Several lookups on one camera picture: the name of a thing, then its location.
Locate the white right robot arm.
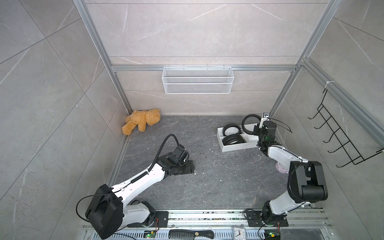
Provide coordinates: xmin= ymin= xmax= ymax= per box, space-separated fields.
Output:
xmin=250 ymin=114 xmax=328 ymax=224

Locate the white wire mesh basket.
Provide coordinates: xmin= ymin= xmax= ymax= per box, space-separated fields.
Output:
xmin=162 ymin=67 xmax=235 ymax=95

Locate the black belt with silver buckle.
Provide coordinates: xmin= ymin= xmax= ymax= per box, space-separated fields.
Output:
xmin=222 ymin=123 xmax=242 ymax=137

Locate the black belt with dark buckle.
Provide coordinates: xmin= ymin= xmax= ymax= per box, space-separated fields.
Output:
xmin=222 ymin=134 xmax=246 ymax=146

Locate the left green circuit board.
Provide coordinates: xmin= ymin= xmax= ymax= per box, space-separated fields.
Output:
xmin=143 ymin=231 xmax=157 ymax=239

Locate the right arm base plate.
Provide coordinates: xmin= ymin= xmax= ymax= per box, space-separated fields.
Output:
xmin=243 ymin=209 xmax=289 ymax=227

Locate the black wire hook rack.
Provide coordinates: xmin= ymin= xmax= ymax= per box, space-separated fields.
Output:
xmin=308 ymin=89 xmax=384 ymax=168

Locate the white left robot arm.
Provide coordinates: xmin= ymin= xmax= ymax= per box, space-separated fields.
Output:
xmin=85 ymin=146 xmax=195 ymax=240

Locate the brown teddy bear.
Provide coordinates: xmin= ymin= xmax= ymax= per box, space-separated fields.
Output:
xmin=122 ymin=109 xmax=161 ymax=136

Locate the small white clock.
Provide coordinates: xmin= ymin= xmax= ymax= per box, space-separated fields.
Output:
xmin=233 ymin=227 xmax=247 ymax=240

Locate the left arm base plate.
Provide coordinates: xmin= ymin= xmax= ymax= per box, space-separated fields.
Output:
xmin=128 ymin=211 xmax=169 ymax=228

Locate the white compartment storage tray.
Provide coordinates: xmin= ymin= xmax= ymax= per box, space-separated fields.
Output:
xmin=217 ymin=127 xmax=259 ymax=152

